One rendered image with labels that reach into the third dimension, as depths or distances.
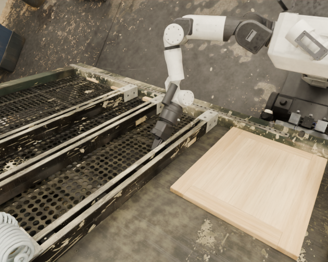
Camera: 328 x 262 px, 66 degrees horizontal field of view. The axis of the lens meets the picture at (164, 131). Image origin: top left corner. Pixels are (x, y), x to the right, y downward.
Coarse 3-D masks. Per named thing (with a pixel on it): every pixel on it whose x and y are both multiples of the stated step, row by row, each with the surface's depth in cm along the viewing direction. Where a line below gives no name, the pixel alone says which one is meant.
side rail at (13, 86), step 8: (48, 72) 183; (56, 72) 184; (64, 72) 188; (72, 72) 194; (16, 80) 168; (24, 80) 168; (32, 80) 171; (40, 80) 175; (48, 80) 180; (64, 80) 190; (0, 88) 156; (8, 88) 160; (16, 88) 164; (24, 88) 168; (16, 96) 166
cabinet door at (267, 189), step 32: (224, 160) 106; (256, 160) 107; (288, 160) 108; (320, 160) 108; (192, 192) 89; (224, 192) 90; (256, 192) 91; (288, 192) 91; (256, 224) 79; (288, 224) 79
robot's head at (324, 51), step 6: (300, 36) 71; (312, 36) 69; (300, 42) 71; (318, 42) 68; (324, 48) 68; (312, 54) 70; (318, 54) 69; (324, 54) 68; (312, 60) 74; (318, 60) 71
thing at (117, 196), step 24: (216, 120) 133; (168, 144) 106; (144, 168) 91; (96, 192) 81; (120, 192) 82; (0, 216) 54; (72, 216) 73; (96, 216) 76; (48, 240) 66; (72, 240) 71
